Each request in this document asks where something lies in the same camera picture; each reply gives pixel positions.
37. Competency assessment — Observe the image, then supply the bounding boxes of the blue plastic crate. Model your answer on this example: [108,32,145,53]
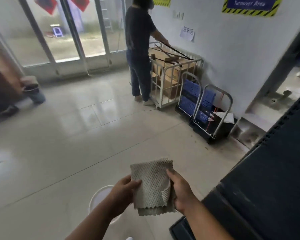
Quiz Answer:
[179,79,217,123]

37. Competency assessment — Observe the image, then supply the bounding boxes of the white metal cage cart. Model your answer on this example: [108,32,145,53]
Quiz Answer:
[148,41,204,110]

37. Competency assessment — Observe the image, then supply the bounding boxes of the person's left hand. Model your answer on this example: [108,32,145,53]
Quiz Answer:
[106,174,142,219]

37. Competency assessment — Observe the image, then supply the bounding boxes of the red diamond door sticker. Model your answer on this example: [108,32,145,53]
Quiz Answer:
[34,0,58,15]
[69,0,90,12]

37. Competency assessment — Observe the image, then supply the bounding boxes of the brown cardboard boxes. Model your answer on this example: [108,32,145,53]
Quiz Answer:
[150,47,197,100]

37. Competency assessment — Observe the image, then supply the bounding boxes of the white paper notice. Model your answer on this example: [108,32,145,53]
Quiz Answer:
[179,26,196,43]

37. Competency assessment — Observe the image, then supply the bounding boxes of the yellow wall sign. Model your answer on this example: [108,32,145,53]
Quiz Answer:
[153,0,171,8]

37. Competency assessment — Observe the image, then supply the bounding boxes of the white round bucket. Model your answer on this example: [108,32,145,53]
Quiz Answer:
[88,185,123,225]

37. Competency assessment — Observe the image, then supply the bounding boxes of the person's right hand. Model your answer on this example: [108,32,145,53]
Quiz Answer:
[166,168,200,215]

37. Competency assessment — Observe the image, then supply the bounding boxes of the beige perforated cloth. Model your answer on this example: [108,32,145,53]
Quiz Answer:
[130,158,177,217]

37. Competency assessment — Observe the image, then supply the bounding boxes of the folding platform trolley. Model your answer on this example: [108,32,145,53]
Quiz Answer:
[175,72,203,123]
[189,84,238,144]

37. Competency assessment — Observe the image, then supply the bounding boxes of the blue plastic stool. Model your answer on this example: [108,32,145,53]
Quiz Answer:
[52,26,64,38]

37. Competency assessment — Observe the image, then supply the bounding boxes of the black elastic strap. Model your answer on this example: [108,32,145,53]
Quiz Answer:
[150,41,194,65]

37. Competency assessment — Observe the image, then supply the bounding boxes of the person's right forearm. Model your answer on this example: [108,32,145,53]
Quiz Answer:
[182,199,234,240]

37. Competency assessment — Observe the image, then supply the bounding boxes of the person's left forearm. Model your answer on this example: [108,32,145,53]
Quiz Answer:
[64,201,123,240]

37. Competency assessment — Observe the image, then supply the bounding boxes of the dark blue shelf rack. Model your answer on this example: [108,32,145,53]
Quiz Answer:
[169,87,300,240]

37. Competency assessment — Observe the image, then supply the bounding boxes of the red cord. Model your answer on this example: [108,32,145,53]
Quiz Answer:
[205,92,225,133]

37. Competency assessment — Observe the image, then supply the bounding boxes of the glass sliding door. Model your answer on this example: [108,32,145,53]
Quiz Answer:
[0,0,128,78]

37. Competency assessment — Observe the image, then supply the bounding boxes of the blue yellow-black bordered sign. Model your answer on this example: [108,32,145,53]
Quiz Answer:
[222,0,283,17]

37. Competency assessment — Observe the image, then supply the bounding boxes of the white paper sheet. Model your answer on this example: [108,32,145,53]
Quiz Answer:
[208,112,235,124]

